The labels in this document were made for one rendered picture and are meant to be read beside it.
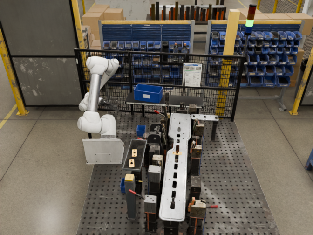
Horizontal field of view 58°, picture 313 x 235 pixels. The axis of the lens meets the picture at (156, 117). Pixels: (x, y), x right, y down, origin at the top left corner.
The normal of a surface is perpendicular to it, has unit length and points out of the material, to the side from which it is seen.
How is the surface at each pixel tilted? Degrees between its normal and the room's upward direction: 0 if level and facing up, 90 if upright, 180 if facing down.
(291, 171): 0
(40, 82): 91
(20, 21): 90
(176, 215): 0
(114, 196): 0
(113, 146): 90
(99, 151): 90
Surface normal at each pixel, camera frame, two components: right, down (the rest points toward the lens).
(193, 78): -0.11, 0.56
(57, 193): 0.00, -0.83
